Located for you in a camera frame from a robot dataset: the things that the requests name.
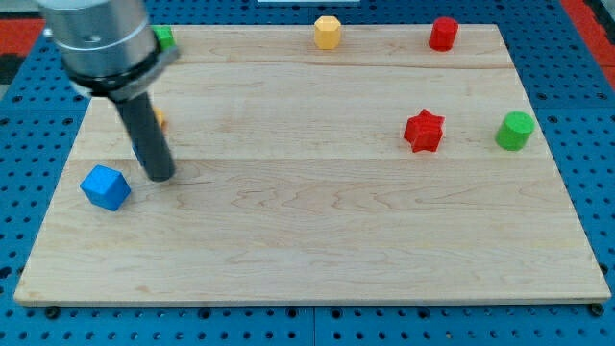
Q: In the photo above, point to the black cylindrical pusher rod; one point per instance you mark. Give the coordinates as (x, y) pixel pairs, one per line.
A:
(149, 143)

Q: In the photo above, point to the blue wooden cube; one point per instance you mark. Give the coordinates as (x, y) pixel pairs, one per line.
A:
(105, 187)

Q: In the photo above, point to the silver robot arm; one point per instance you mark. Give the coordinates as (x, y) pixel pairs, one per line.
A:
(109, 49)

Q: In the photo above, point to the green block behind arm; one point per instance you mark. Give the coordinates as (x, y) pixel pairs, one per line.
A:
(164, 35)

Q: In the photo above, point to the orange block behind rod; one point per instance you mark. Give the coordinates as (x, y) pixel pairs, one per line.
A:
(160, 117)

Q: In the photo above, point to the yellow hexagonal block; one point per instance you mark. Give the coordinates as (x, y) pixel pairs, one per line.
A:
(327, 32)

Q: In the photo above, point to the light wooden board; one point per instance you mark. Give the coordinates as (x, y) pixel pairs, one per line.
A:
(294, 184)

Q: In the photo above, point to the red star block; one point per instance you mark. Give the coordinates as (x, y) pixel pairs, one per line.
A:
(424, 131)

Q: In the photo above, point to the red cylinder block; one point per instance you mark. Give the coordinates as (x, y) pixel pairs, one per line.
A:
(443, 34)

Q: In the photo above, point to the green cylinder block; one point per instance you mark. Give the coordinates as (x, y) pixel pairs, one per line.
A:
(515, 131)

